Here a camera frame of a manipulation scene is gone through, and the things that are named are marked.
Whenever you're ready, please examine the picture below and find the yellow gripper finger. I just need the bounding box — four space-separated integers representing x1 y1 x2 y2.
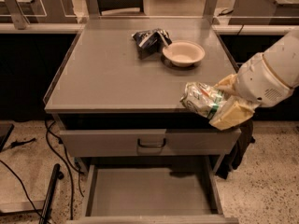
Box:
209 96 255 130
215 74 237 95

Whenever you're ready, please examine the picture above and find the grey drawer cabinet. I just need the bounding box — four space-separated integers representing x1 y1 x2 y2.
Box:
42 16 260 224

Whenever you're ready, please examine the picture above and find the black bar on floor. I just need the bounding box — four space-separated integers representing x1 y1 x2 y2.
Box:
38 163 64 224

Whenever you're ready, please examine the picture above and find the grey open middle drawer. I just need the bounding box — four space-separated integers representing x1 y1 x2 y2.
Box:
67 156 239 224

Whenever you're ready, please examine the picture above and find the black drawer handle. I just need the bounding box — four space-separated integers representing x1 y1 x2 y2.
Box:
137 138 166 148

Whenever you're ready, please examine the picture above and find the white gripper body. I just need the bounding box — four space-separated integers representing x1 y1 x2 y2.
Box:
235 52 293 107

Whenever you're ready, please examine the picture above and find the white bowl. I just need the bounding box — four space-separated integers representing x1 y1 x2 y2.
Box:
163 40 206 67

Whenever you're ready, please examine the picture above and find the black thin floor cable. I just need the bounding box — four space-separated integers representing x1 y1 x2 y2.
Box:
0 159 52 224

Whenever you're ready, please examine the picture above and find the green white 7up can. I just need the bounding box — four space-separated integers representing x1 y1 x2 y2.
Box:
180 82 229 119

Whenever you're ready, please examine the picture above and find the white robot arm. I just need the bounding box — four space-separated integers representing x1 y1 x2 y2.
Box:
209 29 299 130

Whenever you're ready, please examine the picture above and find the crumpled blue chip bag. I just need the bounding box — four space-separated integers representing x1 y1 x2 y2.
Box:
133 28 172 49

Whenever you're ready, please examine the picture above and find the grey top drawer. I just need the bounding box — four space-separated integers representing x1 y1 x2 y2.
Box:
60 129 241 157

